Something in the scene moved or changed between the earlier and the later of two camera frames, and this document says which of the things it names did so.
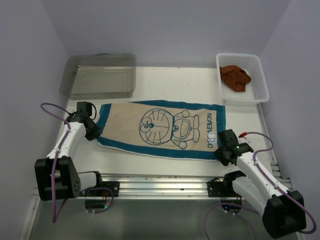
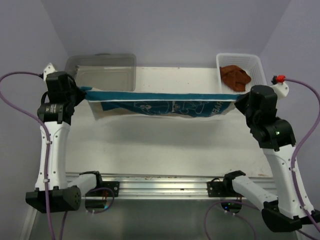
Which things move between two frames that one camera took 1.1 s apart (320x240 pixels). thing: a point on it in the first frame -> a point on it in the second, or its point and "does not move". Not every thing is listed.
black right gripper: (218, 152) -> (239, 102)
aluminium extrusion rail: (162, 185) does not move
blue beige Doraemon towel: (179, 129) -> (110, 104)
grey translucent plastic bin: (98, 76) does not move
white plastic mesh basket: (256, 90) does not move
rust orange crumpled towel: (234, 77) does not move
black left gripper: (94, 134) -> (80, 95)
